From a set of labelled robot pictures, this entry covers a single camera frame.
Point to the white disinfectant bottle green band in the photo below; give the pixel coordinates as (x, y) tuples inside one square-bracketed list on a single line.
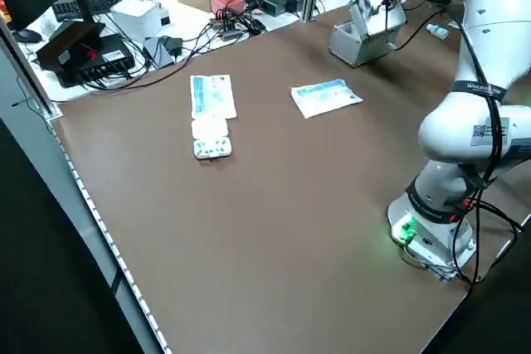
[(437, 31)]

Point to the aluminium first-aid case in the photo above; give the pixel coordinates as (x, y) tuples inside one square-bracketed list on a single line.
[(361, 49)]

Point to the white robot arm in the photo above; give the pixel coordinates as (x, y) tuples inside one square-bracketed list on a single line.
[(489, 39)]

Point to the open white plastic pill box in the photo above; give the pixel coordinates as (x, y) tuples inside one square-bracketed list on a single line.
[(211, 138)]

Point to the wide blue-white flat packet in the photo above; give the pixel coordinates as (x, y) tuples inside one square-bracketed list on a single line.
[(323, 99)]

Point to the red box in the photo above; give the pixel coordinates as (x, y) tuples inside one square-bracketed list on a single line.
[(226, 1)]

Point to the dark usb hub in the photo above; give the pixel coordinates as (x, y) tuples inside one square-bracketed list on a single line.
[(230, 34)]

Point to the long blue-white flat packet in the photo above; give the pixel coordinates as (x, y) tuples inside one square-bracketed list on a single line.
[(211, 97)]

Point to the black plug adapter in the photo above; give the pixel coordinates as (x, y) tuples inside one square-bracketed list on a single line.
[(172, 44)]

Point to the grey power adapter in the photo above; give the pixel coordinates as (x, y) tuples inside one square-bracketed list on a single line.
[(157, 53)]

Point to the white cube box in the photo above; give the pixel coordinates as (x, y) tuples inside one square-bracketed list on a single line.
[(137, 18)]

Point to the black keyboard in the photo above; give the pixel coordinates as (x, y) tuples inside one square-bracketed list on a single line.
[(103, 3)]

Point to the dark tilted plate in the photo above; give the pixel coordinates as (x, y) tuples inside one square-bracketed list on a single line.
[(66, 45)]

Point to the black mouse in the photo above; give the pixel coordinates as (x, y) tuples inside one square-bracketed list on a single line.
[(25, 35)]

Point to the black network switch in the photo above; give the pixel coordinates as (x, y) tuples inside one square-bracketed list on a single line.
[(116, 53)]

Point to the aluminium table edge rail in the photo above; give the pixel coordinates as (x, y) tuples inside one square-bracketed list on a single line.
[(99, 246)]

